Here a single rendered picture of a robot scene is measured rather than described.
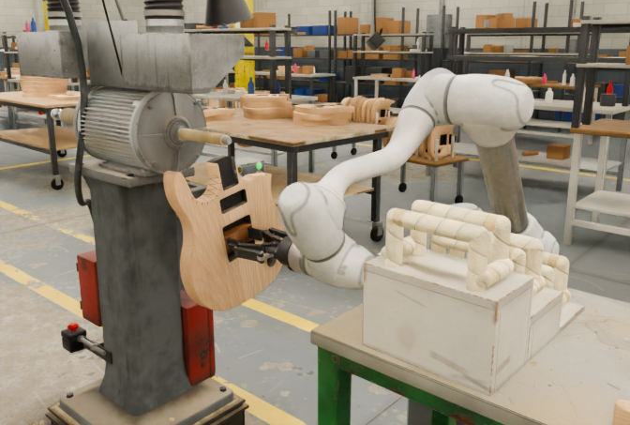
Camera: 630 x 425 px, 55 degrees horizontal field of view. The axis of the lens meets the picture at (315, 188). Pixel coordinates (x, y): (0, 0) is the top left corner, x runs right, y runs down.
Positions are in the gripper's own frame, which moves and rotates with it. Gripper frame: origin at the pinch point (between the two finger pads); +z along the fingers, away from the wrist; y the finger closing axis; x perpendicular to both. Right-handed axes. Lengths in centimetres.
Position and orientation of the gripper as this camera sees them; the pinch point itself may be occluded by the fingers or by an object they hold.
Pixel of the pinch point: (240, 237)
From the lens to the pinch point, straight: 161.0
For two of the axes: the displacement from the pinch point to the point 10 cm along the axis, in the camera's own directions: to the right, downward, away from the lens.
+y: 6.3, -3.3, 7.0
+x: -1.2, -9.4, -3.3
